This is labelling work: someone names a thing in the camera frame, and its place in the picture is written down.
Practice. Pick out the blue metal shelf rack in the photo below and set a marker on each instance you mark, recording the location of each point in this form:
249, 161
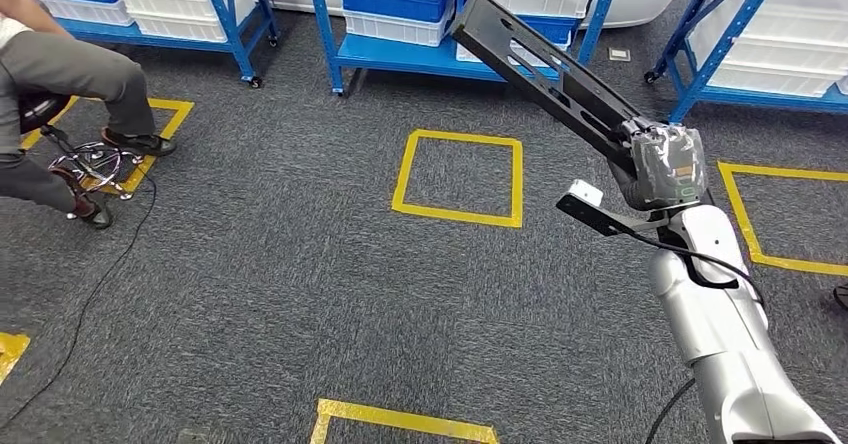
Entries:
762, 98
93, 30
397, 57

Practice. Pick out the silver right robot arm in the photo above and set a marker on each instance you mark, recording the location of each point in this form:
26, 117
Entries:
715, 322

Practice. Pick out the chrome stool with black seat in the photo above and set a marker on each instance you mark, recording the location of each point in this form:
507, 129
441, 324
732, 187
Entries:
40, 113

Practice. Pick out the person's shoe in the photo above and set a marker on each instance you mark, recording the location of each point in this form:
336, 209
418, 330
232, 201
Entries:
142, 144
96, 216

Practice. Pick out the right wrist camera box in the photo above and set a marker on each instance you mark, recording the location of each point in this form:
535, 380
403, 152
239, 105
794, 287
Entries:
586, 192

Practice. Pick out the person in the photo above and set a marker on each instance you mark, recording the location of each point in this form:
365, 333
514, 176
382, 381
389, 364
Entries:
66, 73

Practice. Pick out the grey floor outlet plate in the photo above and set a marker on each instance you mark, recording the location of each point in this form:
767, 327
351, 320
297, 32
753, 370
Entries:
619, 55

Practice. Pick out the yellow floor tape square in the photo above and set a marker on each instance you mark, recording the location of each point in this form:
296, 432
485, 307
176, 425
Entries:
457, 138
172, 104
12, 351
782, 173
397, 419

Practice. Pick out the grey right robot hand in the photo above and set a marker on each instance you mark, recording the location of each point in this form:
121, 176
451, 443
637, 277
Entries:
666, 166

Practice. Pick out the black plastic bracket part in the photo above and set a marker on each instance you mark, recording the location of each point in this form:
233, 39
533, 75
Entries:
490, 30

